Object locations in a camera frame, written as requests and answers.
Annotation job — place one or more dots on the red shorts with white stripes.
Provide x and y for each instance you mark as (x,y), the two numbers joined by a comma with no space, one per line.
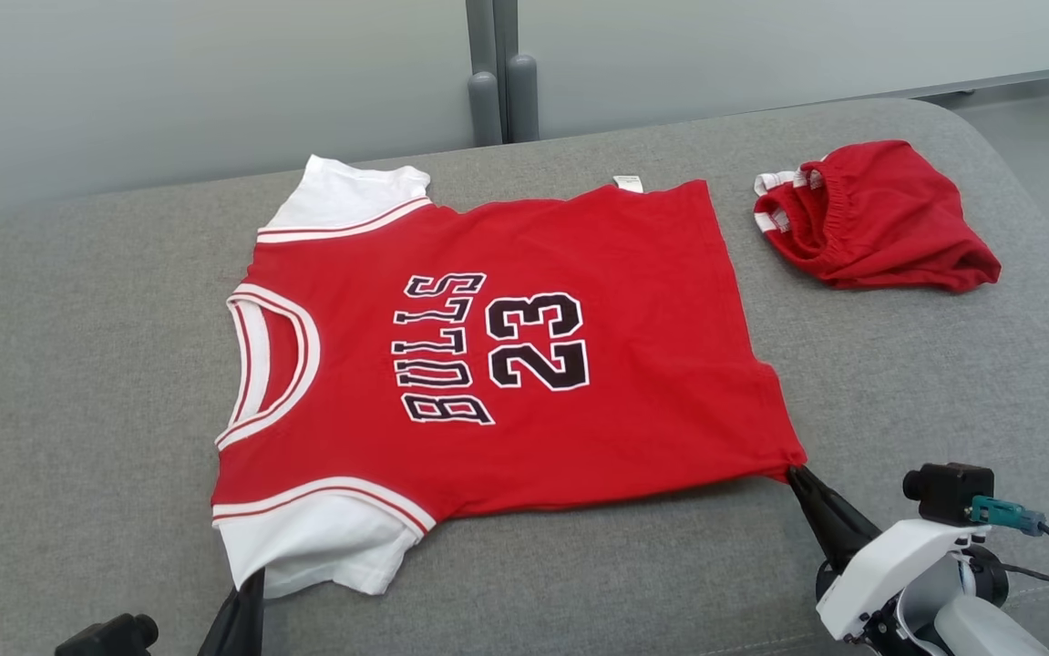
(889,219)

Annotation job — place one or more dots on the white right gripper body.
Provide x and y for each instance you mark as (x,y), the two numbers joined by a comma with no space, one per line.
(889,569)

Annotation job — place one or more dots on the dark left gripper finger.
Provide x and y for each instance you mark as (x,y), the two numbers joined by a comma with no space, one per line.
(225,629)
(255,620)

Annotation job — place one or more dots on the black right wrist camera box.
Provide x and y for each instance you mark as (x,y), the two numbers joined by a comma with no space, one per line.
(948,492)

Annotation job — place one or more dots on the grey rounded partition foot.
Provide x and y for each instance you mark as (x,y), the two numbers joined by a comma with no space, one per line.
(522,96)
(485,109)

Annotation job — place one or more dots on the red white Bulls jersey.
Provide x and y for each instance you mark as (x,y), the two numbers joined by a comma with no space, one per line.
(652,364)

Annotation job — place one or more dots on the grey partition upright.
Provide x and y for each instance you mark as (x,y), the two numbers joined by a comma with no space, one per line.
(492,36)

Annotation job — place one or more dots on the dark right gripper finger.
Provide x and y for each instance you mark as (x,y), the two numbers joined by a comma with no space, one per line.
(848,519)
(827,538)

